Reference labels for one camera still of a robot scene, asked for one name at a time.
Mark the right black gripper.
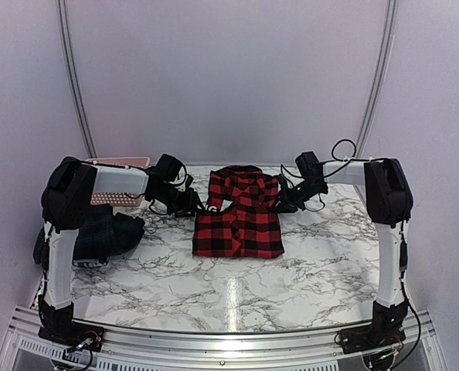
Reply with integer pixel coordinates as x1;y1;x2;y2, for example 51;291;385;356
269;179;325;213

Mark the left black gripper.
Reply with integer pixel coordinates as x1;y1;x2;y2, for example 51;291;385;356
152;184;206;218

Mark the red black plaid garment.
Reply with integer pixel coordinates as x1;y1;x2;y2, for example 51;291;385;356
192;165;284;259

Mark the dark green plaid garment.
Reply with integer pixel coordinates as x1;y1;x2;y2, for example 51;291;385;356
32;203;145;267

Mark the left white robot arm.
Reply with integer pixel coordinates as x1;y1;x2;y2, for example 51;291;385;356
41;155;200;311

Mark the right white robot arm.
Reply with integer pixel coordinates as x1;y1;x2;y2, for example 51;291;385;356
277;158;413;308

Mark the pink plastic laundry basket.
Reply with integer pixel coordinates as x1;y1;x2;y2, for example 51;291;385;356
86;157;150;207

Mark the folded striped garment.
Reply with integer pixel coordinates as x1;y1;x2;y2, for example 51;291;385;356
73;257;110;268

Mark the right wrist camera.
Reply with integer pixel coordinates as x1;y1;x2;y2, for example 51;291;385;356
280;151;324;183

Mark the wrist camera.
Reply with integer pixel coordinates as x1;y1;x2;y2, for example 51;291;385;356
152;154;193;188
280;151;324;183

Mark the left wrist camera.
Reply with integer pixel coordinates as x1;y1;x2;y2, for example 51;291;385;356
152;154;193;188

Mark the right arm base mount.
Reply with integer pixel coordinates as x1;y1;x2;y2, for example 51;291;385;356
334;300;409;354

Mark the right aluminium corner post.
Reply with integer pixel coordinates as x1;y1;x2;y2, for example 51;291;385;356
356;0;399;155

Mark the aluminium corner post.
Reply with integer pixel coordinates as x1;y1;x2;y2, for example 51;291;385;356
356;0;399;155
56;0;97;158

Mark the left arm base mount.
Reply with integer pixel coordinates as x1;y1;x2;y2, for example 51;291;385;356
38;294;105;352

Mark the aluminium front frame rail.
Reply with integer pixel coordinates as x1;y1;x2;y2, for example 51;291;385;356
0;305;447;371

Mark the left aluminium corner post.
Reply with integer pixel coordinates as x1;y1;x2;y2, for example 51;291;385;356
56;0;97;158

